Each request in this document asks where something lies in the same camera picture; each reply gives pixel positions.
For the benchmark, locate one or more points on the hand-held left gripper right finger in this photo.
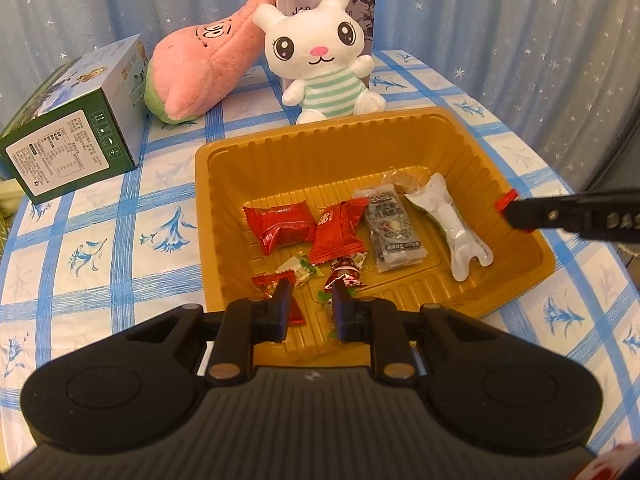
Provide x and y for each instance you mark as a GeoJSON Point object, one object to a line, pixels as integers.
{"type": "Point", "coordinates": [340, 310]}

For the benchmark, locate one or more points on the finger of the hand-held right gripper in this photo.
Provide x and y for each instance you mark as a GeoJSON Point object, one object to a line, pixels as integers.
{"type": "Point", "coordinates": [535, 212]}

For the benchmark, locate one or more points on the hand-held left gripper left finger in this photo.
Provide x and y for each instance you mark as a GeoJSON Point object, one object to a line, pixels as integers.
{"type": "Point", "coordinates": [280, 310]}

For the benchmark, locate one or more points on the small green candy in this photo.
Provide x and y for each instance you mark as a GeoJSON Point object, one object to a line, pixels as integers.
{"type": "Point", "coordinates": [325, 300]}

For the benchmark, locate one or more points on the small red patterned snack packet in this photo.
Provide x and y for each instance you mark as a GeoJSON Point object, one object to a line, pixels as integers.
{"type": "Point", "coordinates": [504, 200]}
{"type": "Point", "coordinates": [270, 285]}

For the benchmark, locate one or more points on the brown red candy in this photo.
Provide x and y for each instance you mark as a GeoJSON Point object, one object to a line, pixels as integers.
{"type": "Point", "coordinates": [347, 270]}

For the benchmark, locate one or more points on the yellow green snack packet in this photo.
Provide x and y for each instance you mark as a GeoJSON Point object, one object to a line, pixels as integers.
{"type": "Point", "coordinates": [300, 267]}

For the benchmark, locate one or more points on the red packet with white logo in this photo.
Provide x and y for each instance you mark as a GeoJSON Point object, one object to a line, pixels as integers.
{"type": "Point", "coordinates": [335, 232]}

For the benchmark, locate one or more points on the long green snack packet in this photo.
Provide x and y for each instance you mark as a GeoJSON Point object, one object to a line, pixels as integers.
{"type": "Point", "coordinates": [460, 235]}

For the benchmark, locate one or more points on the large red snack packet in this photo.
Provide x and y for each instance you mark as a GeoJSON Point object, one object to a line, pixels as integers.
{"type": "Point", "coordinates": [275, 225]}

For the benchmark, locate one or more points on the grey clear snack packet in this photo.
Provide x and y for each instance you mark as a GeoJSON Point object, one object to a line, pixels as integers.
{"type": "Point", "coordinates": [392, 230]}

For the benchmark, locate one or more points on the clear candy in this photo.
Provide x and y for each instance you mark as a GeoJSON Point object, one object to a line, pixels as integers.
{"type": "Point", "coordinates": [402, 178]}

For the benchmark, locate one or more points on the brown plastic tray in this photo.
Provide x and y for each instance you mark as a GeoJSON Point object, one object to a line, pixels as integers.
{"type": "Point", "coordinates": [240, 170]}

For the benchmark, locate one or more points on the blue plaid tablecloth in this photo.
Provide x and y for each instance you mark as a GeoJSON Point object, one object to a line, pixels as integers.
{"type": "Point", "coordinates": [100, 260]}

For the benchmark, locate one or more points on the blue star curtain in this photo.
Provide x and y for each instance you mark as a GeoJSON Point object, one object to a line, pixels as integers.
{"type": "Point", "coordinates": [500, 25]}

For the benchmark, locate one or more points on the red white patterned item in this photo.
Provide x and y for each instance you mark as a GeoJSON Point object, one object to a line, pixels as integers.
{"type": "Point", "coordinates": [607, 467]}

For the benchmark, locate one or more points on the pink plush toy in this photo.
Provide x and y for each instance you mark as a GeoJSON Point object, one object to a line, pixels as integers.
{"type": "Point", "coordinates": [200, 70]}

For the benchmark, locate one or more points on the grey printed box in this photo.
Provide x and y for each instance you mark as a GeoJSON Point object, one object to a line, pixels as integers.
{"type": "Point", "coordinates": [361, 15]}

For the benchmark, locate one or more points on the white rabbit plush toy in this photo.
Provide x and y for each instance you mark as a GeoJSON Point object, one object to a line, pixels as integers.
{"type": "Point", "coordinates": [315, 45]}

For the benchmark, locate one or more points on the green white carton box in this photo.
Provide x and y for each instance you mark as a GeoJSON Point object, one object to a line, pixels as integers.
{"type": "Point", "coordinates": [65, 150]}

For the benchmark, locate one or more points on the green covered sofa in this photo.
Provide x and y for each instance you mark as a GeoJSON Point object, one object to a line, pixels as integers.
{"type": "Point", "coordinates": [7, 200]}

